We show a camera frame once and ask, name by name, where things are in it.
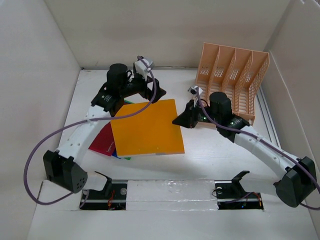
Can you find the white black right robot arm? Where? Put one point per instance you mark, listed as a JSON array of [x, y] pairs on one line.
[[297, 177]]

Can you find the peach plastic file organizer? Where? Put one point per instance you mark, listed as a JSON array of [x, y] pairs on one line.
[[235, 71]]

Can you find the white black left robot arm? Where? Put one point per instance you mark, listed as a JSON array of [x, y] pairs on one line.
[[63, 166]]

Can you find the orange folder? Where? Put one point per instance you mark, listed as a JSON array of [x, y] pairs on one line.
[[150, 132]]

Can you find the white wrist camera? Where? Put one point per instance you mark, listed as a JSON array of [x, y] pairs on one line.
[[194, 90], [142, 66]]

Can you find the red folder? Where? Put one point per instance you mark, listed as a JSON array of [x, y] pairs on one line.
[[104, 142]]

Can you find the blue folder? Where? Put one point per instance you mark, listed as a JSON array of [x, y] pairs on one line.
[[114, 154]]

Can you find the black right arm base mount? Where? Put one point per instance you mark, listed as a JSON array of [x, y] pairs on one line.
[[231, 195]]

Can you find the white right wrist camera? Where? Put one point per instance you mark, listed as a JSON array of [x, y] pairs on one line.
[[194, 90]]

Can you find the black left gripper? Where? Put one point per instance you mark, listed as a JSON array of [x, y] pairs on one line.
[[145, 84]]

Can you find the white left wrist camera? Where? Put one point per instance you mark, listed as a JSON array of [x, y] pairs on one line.
[[142, 66]]

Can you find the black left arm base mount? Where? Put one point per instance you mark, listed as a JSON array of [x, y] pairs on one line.
[[102, 193]]

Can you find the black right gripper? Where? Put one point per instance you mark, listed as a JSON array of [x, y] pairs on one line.
[[187, 118]]

